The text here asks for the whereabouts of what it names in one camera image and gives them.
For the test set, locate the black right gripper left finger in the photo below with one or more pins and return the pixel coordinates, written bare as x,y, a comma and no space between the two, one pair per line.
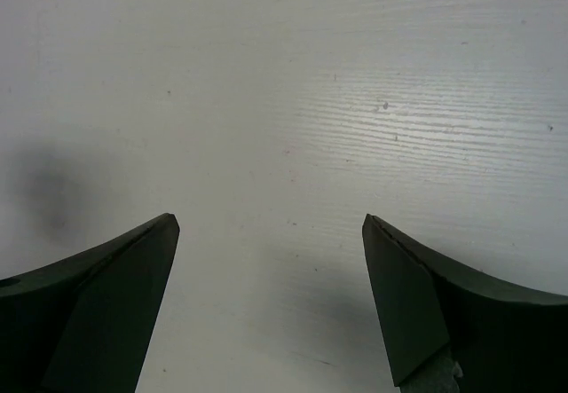
84,323

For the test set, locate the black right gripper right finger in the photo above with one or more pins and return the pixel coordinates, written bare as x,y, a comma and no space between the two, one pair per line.
450,328

